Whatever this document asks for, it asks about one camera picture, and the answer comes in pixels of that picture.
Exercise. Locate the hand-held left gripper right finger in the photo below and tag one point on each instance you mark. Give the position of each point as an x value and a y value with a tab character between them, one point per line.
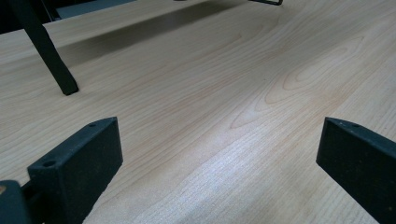
361	161

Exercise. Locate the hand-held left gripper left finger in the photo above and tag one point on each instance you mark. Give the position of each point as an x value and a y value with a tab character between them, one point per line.
77	168

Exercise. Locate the black metal stand leg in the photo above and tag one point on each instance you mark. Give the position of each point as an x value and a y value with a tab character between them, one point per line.
49	53

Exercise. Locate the black metal stand foot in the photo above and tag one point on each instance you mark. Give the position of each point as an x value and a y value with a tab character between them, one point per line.
269	2

